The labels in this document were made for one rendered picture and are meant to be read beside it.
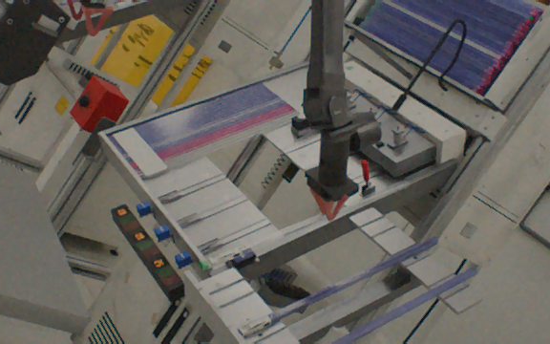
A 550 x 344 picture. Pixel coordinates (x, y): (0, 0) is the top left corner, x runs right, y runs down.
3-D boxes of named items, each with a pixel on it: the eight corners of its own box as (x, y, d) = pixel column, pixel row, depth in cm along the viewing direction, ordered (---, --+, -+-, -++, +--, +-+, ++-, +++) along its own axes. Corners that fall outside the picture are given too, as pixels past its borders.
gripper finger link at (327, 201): (329, 202, 152) (332, 165, 147) (350, 220, 147) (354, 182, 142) (304, 212, 148) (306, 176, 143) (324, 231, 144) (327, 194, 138)
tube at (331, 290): (233, 342, 130) (233, 337, 130) (229, 337, 131) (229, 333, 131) (437, 244, 155) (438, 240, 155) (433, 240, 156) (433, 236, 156)
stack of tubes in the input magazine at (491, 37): (477, 94, 182) (540, 4, 180) (356, 26, 218) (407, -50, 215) (498, 112, 191) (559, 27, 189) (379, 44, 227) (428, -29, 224)
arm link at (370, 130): (301, 102, 139) (327, 99, 132) (346, 87, 145) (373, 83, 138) (317, 161, 141) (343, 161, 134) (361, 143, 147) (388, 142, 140)
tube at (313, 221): (202, 270, 132) (202, 266, 131) (199, 267, 133) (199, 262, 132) (408, 187, 157) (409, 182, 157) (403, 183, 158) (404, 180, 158)
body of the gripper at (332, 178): (328, 168, 148) (331, 138, 144) (360, 193, 141) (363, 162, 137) (303, 178, 145) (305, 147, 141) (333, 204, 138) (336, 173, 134)
